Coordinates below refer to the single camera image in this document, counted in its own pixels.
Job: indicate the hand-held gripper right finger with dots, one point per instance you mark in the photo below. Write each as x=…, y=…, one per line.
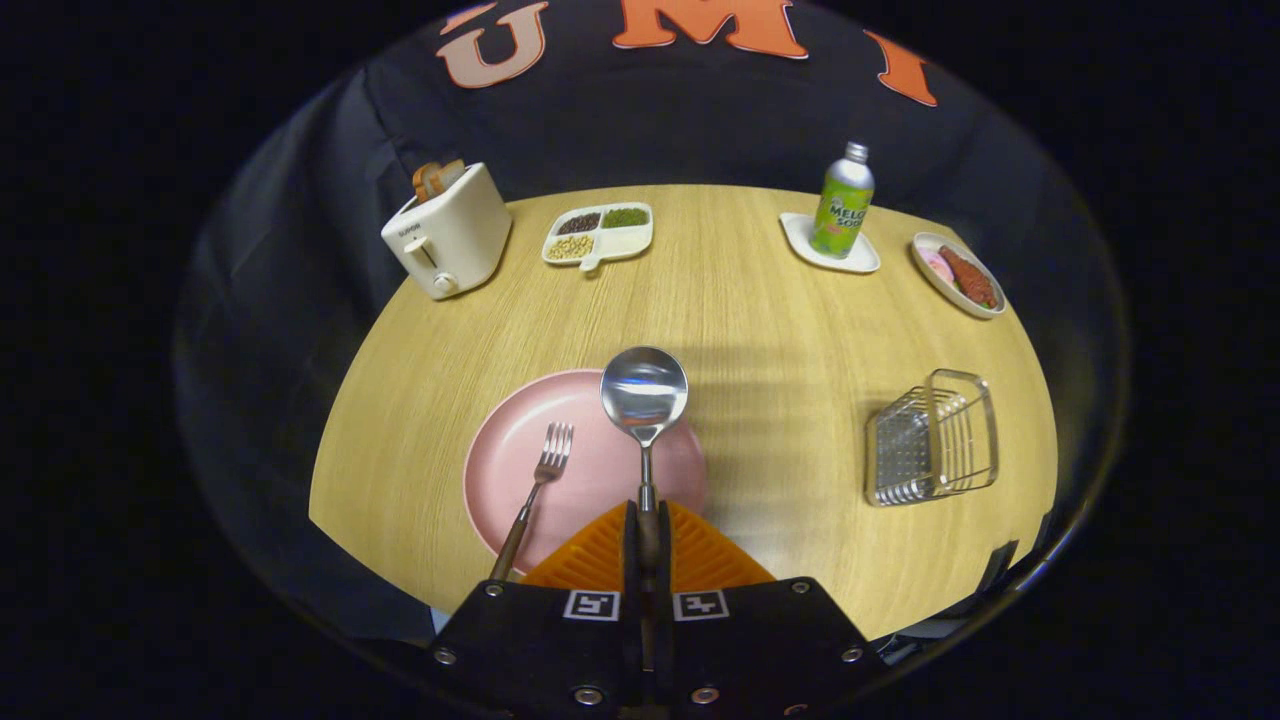
x=668, y=640

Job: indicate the white divided tray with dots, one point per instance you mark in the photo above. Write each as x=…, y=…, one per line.
x=630, y=242

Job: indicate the green drink bottle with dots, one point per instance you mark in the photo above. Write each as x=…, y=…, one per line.
x=840, y=215

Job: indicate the pink round food piece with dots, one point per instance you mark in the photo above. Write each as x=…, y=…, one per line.
x=938, y=265

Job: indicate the cream toaster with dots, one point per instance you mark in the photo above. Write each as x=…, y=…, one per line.
x=465, y=235

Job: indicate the pink round plate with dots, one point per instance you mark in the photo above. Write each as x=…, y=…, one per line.
x=590, y=480

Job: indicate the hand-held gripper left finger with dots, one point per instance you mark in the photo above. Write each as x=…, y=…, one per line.
x=632, y=560

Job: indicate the white square coaster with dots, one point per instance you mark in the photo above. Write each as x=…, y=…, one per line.
x=860, y=262

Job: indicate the heap of dark beans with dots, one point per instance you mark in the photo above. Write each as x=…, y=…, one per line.
x=579, y=223

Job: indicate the white oval dish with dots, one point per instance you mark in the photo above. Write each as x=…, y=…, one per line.
x=935, y=285

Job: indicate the toasted bread slice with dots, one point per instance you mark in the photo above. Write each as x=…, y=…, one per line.
x=426, y=180
x=452, y=172

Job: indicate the heap of green beans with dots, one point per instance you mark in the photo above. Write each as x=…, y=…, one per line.
x=625, y=217

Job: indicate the heap of pale beans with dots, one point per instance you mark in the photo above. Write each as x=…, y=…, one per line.
x=569, y=247

